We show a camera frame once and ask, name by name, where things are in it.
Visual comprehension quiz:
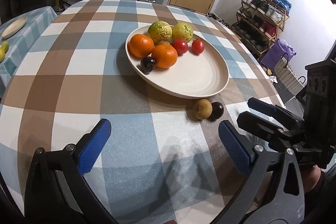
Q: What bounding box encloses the small red tomato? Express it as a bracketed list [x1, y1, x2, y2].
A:
[192, 39, 205, 55]

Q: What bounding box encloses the red tomato with stem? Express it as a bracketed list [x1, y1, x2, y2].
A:
[173, 39, 189, 55]

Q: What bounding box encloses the orange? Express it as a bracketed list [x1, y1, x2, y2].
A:
[151, 44, 178, 69]
[127, 34, 154, 58]

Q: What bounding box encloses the yellow guava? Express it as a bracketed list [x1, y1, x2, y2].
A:
[172, 22, 194, 43]

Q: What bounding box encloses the dark plum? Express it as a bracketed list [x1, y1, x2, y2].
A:
[209, 102, 224, 121]
[140, 56, 157, 75]

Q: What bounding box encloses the yellow-green guava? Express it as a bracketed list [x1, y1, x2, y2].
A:
[147, 21, 172, 43]

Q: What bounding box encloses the brown wrinkled fruit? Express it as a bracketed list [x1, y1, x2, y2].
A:
[157, 40, 171, 46]

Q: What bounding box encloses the person's right hand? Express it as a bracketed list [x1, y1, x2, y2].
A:
[300, 165, 322, 193]

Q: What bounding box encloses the woven laundry basket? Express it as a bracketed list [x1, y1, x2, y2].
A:
[274, 53, 306, 96]

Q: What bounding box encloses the tan pear-like fruit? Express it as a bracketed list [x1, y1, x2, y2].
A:
[193, 99, 213, 120]

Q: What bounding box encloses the purple bag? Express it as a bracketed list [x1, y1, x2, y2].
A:
[261, 38, 297, 70]

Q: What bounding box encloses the large cream plate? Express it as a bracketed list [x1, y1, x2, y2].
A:
[125, 24, 230, 99]

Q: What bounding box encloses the wooden shoe rack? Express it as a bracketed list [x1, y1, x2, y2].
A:
[231, 0, 290, 61]

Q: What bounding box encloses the yellow lemon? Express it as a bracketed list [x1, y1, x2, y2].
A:
[0, 46, 6, 63]

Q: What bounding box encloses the small cream plate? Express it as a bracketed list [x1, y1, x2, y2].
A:
[1, 16, 27, 39]

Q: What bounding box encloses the blue checkered side tablecloth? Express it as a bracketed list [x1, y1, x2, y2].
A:
[1, 6, 58, 95]

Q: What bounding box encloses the black camera module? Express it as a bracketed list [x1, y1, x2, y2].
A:
[303, 59, 335, 130]

